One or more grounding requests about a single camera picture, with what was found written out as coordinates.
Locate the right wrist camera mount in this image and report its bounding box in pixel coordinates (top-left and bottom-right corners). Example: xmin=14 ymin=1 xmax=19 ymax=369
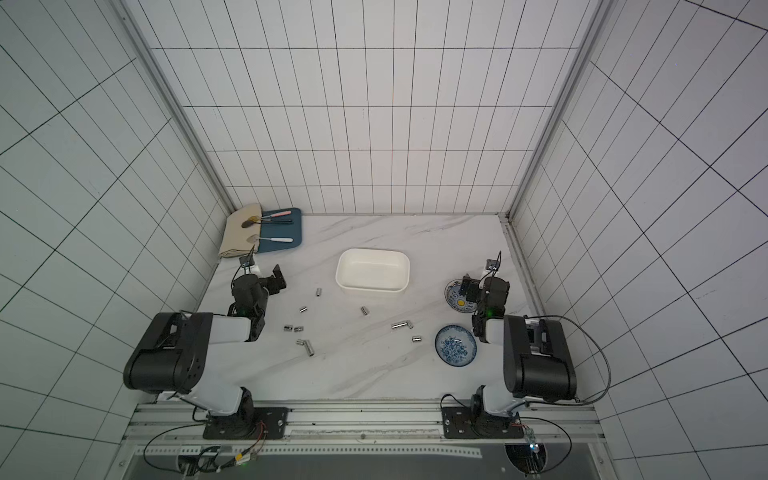
xmin=484 ymin=251 xmax=502 ymax=277

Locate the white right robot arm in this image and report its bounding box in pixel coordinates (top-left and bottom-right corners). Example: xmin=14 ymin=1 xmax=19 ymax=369
xmin=434 ymin=275 xmax=577 ymax=443

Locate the black handled spoon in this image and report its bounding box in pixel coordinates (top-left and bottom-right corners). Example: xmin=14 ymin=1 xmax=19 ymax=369
xmin=241 ymin=216 xmax=294 ymax=229

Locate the blue white patterned bowl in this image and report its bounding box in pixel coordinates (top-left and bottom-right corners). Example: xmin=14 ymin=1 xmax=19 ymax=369
xmin=434 ymin=325 xmax=477 ymax=368

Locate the pink handled spoon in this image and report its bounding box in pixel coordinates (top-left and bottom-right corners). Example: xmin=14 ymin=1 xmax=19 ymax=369
xmin=260 ymin=210 xmax=292 ymax=220

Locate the beige folded cloth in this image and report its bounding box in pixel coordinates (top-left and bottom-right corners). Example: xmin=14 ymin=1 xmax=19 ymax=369
xmin=218 ymin=203 xmax=262 ymax=258

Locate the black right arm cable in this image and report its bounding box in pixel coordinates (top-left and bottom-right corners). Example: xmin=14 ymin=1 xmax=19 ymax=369
xmin=521 ymin=314 xmax=613 ymax=407

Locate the white plastic storage box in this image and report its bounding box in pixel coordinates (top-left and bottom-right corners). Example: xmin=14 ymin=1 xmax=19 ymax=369
xmin=335 ymin=248 xmax=411 ymax=294

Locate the dark blue tray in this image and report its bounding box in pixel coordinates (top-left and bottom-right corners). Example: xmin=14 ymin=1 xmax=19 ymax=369
xmin=256 ymin=208 xmax=303 ymax=254

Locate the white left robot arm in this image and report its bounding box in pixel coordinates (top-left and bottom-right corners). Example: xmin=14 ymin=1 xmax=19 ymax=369
xmin=123 ymin=266 xmax=288 ymax=440

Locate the white handled spoon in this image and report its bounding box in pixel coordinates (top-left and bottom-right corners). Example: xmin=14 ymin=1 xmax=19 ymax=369
xmin=246 ymin=235 xmax=294 ymax=244

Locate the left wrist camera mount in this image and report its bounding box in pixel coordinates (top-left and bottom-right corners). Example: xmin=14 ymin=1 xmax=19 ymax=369
xmin=239 ymin=252 xmax=261 ymax=275

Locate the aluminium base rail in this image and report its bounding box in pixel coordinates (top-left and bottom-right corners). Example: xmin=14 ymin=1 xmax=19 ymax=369
xmin=123 ymin=399 xmax=606 ymax=458

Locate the blue yellow patterned bowl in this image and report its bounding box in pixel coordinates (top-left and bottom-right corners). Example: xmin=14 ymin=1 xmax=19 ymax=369
xmin=444 ymin=279 xmax=477 ymax=314

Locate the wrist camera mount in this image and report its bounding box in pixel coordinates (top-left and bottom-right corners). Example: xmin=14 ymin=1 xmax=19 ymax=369
xmin=484 ymin=251 xmax=502 ymax=277
xmin=239 ymin=252 xmax=261 ymax=275

